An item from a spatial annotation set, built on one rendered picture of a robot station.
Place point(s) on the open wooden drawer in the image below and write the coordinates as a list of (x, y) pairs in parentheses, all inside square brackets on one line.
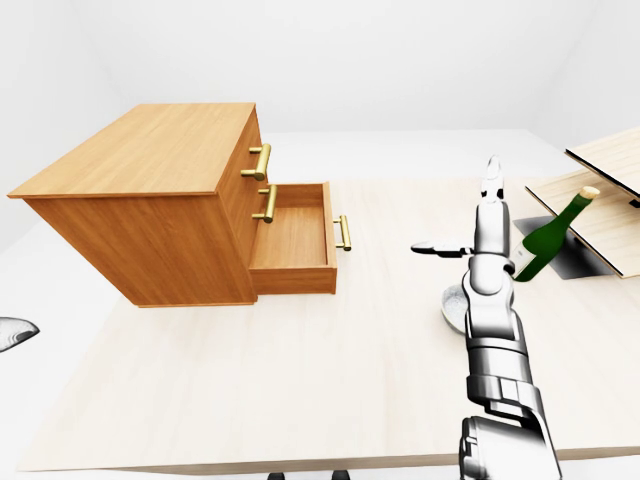
[(292, 235)]

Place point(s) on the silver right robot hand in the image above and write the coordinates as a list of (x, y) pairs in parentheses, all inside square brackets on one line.
[(490, 285)]

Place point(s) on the pale wooden wine rack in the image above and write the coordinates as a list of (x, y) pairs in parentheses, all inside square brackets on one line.
[(600, 200)]

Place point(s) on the small dark shape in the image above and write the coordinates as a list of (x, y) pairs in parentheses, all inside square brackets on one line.
[(276, 476), (341, 475)]

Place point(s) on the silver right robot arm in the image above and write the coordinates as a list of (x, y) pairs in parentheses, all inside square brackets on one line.
[(505, 400)]

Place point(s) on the wooden cabinet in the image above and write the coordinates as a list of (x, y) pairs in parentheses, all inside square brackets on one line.
[(135, 200)]

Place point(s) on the grey speckled bowl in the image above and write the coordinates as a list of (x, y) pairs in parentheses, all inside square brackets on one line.
[(452, 307)]

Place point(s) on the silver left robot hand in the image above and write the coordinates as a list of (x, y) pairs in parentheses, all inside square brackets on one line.
[(15, 332)]

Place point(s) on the green wine bottle with cork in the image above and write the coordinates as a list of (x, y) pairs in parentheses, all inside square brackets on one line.
[(547, 235)]

